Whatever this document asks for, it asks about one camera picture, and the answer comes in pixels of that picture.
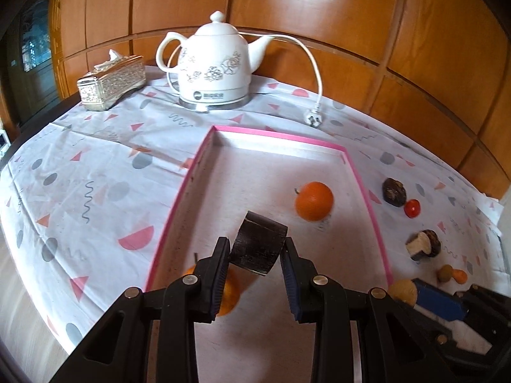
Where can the brown mushroom with stem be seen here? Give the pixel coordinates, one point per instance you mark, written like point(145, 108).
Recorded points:
point(431, 243)

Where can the white ceramic electric kettle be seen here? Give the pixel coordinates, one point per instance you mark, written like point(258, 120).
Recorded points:
point(211, 64)

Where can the window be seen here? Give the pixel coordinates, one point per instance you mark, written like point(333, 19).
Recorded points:
point(36, 36)

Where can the small orange kumquat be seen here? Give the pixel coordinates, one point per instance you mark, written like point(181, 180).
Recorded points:
point(460, 276)

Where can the white patterned tablecloth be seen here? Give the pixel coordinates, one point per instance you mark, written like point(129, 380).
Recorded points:
point(99, 175)

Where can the dark brown cylindrical fruit piece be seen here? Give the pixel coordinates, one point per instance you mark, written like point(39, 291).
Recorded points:
point(257, 247)

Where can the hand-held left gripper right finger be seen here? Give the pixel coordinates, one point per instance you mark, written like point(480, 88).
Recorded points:
point(290, 287)

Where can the small olive-brown fruit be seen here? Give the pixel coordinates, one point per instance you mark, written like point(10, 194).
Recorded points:
point(444, 273)

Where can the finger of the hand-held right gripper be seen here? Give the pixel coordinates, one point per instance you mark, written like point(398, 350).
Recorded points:
point(439, 299)
point(459, 355)

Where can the silver ornate tissue box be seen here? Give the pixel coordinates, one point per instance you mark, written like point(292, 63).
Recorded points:
point(111, 83)

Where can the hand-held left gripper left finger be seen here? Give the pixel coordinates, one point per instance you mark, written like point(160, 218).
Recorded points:
point(218, 291)

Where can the red cherry tomato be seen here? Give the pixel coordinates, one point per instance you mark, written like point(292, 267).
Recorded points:
point(412, 208)

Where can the pink rimmed tray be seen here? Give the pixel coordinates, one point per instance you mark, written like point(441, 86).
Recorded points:
point(259, 175)

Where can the beige round fruit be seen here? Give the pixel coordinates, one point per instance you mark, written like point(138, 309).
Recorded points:
point(403, 291)

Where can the silver kettle base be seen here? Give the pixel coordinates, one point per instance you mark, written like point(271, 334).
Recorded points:
point(215, 105)

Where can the orange tangerine with stem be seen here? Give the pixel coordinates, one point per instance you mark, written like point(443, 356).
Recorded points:
point(315, 201)

